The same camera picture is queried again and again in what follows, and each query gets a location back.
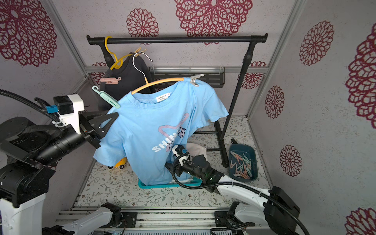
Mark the mint green clothespin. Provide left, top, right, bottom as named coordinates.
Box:
left=92, top=86, right=121, bottom=109

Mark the pink clothespin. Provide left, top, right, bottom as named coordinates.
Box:
left=99, top=77, right=121, bottom=85

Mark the light blue garment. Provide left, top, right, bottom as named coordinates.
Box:
left=94, top=78, right=228, bottom=186

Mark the dark grey t-shirt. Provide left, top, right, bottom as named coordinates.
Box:
left=100, top=56, right=152, bottom=101

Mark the yellow plastic hanger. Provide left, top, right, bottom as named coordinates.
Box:
left=104, top=36, right=133, bottom=70

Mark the wooden hanger metal hook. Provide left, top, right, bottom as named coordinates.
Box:
left=131, top=52, right=185, bottom=95

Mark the beige clothespin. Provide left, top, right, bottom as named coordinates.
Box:
left=134, top=47, right=147, bottom=53

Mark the grey clothespin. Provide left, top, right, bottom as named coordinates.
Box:
left=190, top=74, right=205, bottom=87

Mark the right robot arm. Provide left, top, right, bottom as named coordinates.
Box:
left=165, top=153, right=309, bottom=235

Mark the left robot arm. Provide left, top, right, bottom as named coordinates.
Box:
left=1, top=112, right=122, bottom=235

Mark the white t-shirt black print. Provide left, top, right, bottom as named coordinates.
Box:
left=186, top=143, right=208, bottom=160

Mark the colourful clothespins pile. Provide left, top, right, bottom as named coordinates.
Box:
left=230, top=151, right=253, bottom=180

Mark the teal laundry basket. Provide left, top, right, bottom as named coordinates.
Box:
left=138, top=177, right=202, bottom=189

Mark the yellow plush toy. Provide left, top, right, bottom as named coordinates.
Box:
left=108, top=157, right=127, bottom=169

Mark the dark teal clothespin bin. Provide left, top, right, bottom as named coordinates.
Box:
left=228, top=144, right=259, bottom=183

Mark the black clothes rack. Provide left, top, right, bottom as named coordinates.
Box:
left=86, top=33, right=268, bottom=168

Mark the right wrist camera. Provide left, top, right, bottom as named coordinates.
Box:
left=172, top=145, right=191, bottom=166

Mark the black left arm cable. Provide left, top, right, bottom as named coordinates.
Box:
left=0, top=89, right=61, bottom=122

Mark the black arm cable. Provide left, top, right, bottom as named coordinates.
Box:
left=171, top=154, right=310, bottom=235
left=0, top=89, right=61, bottom=122

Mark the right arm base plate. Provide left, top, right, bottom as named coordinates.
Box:
left=214, top=211, right=256, bottom=228

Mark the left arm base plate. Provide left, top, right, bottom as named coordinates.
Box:
left=100, top=211, right=138, bottom=229

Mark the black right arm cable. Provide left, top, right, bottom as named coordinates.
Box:
left=171, top=154, right=310, bottom=235

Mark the black wall shelf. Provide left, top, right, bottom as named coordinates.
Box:
left=149, top=66, right=225, bottom=88

